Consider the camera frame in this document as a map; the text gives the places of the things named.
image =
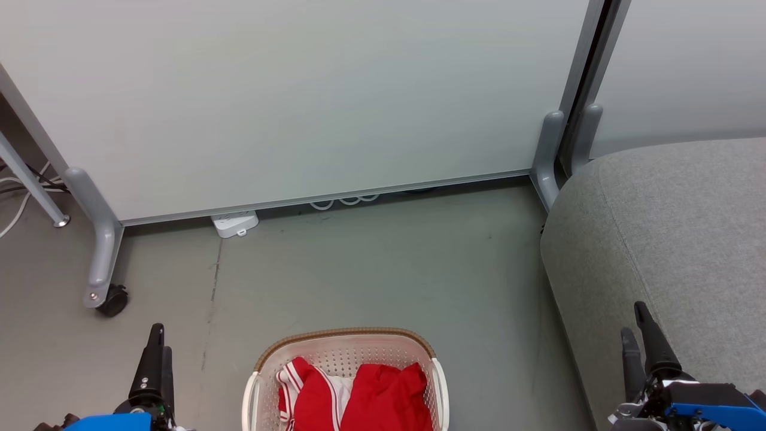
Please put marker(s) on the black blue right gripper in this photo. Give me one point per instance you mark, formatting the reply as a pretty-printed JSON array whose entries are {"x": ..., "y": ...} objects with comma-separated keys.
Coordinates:
[{"x": 706, "y": 404}]

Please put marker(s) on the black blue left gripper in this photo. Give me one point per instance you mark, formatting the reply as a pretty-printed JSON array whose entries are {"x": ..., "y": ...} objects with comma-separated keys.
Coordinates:
[{"x": 108, "y": 422}]

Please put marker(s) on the red white striped sports garment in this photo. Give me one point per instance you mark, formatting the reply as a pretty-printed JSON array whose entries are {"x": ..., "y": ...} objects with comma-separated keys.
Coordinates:
[{"x": 311, "y": 401}]

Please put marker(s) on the grey fabric sofa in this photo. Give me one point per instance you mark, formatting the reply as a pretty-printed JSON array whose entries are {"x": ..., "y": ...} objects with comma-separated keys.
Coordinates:
[{"x": 658, "y": 239}]

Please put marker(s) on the black caster wheel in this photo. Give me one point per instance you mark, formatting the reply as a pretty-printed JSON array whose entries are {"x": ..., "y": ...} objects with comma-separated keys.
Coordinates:
[{"x": 114, "y": 302}]

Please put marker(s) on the long grey partition foot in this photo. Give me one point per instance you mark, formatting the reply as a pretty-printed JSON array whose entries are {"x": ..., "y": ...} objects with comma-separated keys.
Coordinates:
[{"x": 105, "y": 251}]

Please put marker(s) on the white power strip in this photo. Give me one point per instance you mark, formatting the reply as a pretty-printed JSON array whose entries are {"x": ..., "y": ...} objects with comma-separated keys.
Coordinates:
[{"x": 233, "y": 222}]

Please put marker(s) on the white plastic laundry basket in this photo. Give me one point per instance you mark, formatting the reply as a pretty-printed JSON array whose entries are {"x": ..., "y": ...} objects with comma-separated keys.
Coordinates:
[{"x": 341, "y": 353}]

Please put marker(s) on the short grey partition foot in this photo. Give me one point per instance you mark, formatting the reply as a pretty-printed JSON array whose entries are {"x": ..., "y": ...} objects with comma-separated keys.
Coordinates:
[
  {"x": 589, "y": 131},
  {"x": 547, "y": 155}
]

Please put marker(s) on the plain red garment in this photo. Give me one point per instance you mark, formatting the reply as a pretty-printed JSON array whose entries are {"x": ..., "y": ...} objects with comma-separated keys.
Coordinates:
[{"x": 386, "y": 401}]

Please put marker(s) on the grey metal table leg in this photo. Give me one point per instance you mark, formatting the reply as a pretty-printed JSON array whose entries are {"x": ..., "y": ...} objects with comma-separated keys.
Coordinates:
[{"x": 30, "y": 179}]

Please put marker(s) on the narrow white partition panel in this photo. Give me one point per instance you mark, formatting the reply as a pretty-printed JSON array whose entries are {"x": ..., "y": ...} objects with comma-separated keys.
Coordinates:
[{"x": 688, "y": 60}]

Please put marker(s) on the large white partition panel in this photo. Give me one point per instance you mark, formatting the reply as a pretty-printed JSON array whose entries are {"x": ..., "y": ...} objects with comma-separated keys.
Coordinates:
[{"x": 299, "y": 90}]

